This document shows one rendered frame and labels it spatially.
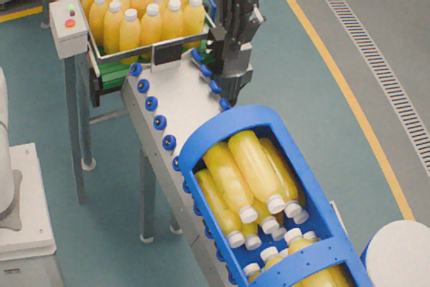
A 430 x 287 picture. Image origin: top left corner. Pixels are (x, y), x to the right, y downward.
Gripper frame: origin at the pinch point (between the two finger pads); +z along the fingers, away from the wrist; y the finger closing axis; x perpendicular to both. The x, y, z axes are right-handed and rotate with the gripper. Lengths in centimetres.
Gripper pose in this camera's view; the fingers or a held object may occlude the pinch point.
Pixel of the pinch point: (231, 47)
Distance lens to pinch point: 128.6
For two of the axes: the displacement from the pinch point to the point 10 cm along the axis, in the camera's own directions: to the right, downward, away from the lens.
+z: -1.3, 5.9, 8.0
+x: 8.1, -4.0, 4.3
